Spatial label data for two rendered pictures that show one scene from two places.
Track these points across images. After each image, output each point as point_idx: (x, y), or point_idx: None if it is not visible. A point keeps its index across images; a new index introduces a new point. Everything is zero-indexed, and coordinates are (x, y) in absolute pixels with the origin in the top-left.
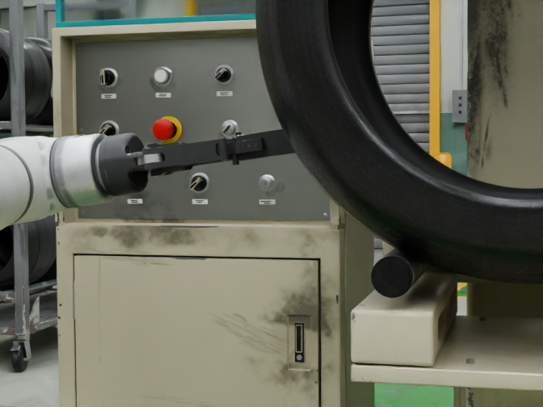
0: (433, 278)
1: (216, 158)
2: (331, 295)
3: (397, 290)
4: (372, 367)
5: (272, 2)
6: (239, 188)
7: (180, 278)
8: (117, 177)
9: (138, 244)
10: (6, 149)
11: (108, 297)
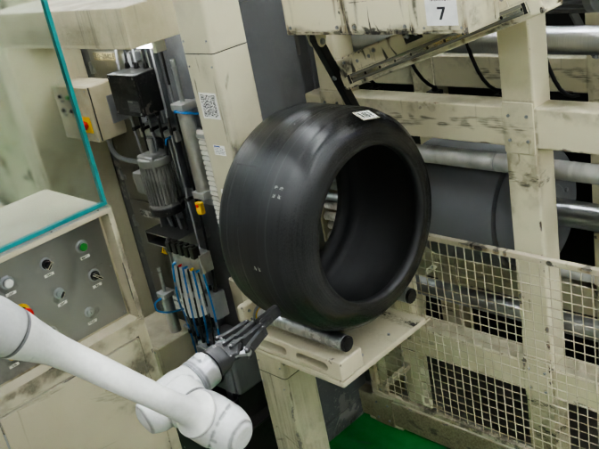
0: None
1: (266, 336)
2: (149, 350)
3: (350, 346)
4: (348, 378)
5: (299, 267)
6: (75, 322)
7: (70, 391)
8: (228, 368)
9: (38, 388)
10: (201, 388)
11: (31, 428)
